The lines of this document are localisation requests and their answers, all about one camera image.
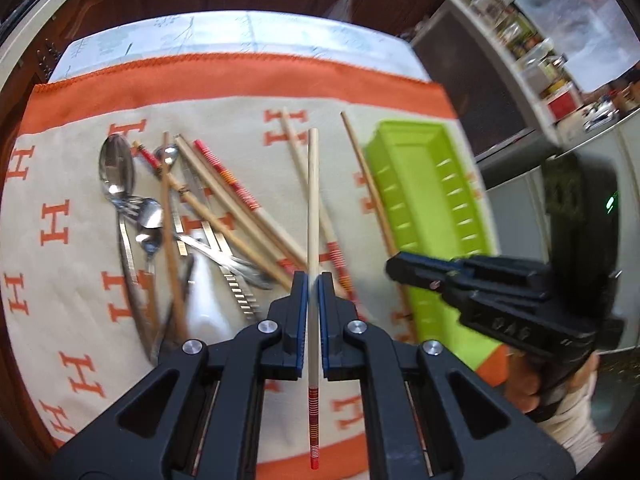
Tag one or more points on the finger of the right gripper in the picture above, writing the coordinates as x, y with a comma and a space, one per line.
419, 271

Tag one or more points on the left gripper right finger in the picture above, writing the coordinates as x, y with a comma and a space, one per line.
427, 414

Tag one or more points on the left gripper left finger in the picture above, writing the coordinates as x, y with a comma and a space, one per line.
197, 414

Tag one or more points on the light chopstick red banded end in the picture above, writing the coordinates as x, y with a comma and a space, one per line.
313, 343

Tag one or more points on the white sleeve forearm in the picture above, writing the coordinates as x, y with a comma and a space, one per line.
572, 425

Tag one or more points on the person's right hand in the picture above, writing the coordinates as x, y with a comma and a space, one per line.
523, 383

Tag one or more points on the green plastic utensil tray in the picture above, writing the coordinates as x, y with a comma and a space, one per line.
433, 196

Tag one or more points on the light chopstick red striped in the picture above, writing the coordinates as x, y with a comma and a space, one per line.
327, 231

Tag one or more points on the dark wooden chopstick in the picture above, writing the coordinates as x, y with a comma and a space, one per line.
389, 243

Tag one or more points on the plain tan chopstick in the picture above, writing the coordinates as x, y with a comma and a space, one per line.
225, 198

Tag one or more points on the serrated steel knife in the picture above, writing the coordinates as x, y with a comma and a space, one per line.
241, 292

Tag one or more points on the small steel spoon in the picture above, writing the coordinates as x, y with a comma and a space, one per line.
150, 241

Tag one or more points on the brown wooden chopstick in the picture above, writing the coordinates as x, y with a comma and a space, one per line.
171, 255

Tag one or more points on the beige orange H-pattern cloth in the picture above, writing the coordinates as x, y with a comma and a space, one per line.
62, 289

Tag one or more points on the tan chopstick red tip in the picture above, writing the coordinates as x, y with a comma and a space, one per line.
275, 271

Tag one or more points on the large steel spoon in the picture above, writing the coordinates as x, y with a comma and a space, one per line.
116, 173

